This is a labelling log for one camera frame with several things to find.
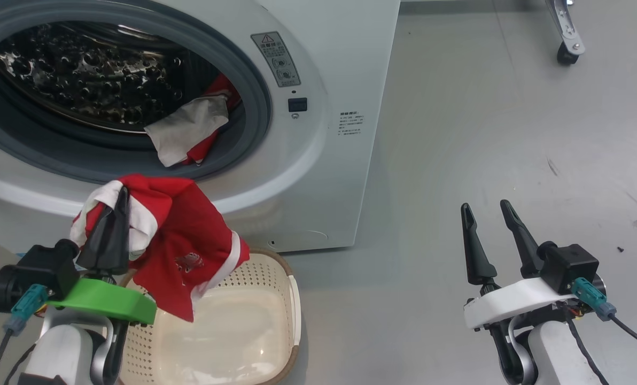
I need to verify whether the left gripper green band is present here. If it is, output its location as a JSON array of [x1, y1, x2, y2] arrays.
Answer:
[[46, 186, 157, 325]]

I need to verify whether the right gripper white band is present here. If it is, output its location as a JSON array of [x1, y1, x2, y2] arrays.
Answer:
[[461, 199, 576, 329]]

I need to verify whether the red garment with white bands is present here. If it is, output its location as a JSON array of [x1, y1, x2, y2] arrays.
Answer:
[[70, 174, 251, 323]]

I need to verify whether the red garment with striped cuffs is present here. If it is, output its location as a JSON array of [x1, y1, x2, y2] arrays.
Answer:
[[144, 74, 242, 168]]

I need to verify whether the cream perforated laundry basket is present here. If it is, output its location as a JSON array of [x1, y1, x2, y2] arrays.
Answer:
[[116, 247, 302, 385]]

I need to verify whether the white front-load washing machine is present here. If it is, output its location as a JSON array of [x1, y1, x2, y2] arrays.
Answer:
[[0, 0, 402, 256]]

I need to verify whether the white wheeled partition panel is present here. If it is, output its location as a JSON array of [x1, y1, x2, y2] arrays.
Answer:
[[401, 0, 586, 67]]

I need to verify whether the grey warning label sticker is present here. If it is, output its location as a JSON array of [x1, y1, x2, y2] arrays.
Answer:
[[251, 31, 302, 88]]

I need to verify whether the right camera cable teal plug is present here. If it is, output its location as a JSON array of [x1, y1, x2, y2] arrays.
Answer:
[[571, 277, 637, 356]]

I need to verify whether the camera cable teal plug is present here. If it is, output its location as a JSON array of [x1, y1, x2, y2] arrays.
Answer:
[[571, 277, 637, 356], [0, 283, 49, 385]]

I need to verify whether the left camera cable teal plug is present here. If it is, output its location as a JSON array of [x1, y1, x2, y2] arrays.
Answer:
[[0, 283, 49, 385]]

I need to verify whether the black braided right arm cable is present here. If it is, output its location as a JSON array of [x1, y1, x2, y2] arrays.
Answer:
[[563, 305, 611, 385]]

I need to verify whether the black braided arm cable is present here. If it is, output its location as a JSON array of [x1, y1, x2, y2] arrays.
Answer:
[[3, 342, 37, 385], [563, 305, 611, 385]]

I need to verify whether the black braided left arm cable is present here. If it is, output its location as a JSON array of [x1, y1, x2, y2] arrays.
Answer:
[[3, 342, 37, 385]]

